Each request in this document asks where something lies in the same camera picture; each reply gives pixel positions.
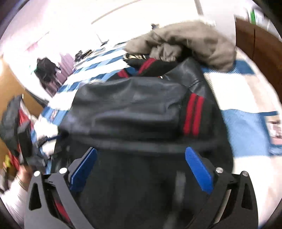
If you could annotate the bed with blue checked sheet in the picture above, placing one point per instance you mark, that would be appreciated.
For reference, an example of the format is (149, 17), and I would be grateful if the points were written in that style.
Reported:
(242, 114)

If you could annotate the green and white bottles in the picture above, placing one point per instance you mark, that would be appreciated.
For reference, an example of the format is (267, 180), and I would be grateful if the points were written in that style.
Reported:
(253, 15)

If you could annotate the pink curtains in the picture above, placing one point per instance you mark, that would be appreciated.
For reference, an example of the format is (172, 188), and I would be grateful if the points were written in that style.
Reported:
(67, 63)

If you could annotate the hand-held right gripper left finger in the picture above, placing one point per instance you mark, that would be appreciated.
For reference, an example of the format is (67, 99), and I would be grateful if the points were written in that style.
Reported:
(83, 169)

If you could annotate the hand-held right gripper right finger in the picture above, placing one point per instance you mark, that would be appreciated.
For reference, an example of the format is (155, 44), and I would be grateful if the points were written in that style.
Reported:
(199, 169)

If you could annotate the hanging red and black clothes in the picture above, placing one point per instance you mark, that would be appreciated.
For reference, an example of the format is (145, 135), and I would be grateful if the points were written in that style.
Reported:
(11, 123)

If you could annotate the person's left forearm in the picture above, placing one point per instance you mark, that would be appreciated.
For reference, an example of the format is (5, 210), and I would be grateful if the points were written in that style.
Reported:
(15, 193)

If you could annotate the brown wooden dresser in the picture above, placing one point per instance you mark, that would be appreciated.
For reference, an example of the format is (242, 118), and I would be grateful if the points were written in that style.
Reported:
(262, 39)

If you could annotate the black clothes on rack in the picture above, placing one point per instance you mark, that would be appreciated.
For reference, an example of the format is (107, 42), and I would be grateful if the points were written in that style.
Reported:
(47, 70)

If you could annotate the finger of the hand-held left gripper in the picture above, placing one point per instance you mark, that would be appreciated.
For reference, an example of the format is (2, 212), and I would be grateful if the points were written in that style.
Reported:
(52, 138)

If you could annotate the grey padded jacket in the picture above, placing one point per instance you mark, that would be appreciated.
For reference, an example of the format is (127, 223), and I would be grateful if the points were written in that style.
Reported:
(187, 41)

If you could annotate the black and cream patterned cloth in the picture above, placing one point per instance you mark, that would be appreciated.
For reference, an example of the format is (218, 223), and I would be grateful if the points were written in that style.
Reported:
(134, 57)

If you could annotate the black varsity jacket red stripes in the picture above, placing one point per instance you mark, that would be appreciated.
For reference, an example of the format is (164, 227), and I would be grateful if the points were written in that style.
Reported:
(136, 110)

